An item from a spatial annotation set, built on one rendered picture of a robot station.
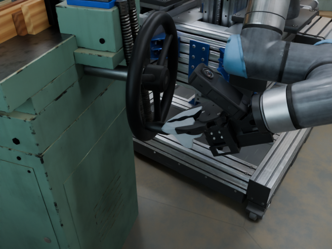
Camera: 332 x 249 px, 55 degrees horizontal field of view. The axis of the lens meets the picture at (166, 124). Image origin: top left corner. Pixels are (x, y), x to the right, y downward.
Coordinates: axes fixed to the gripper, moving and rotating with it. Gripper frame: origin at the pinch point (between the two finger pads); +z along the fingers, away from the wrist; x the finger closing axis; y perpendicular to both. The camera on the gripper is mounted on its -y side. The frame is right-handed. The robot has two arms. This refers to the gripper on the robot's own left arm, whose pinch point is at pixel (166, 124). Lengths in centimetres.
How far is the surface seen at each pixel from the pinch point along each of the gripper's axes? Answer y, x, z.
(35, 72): -20.8, -6.8, 15.2
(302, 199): 91, 63, 1
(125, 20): -20.2, 11.9, 4.5
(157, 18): -17.9, 10.6, -3.4
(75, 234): 21.5, -10.3, 38.0
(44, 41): -24.6, 2.3, 18.4
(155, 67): -8.6, 10.5, 2.5
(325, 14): 80, 279, -12
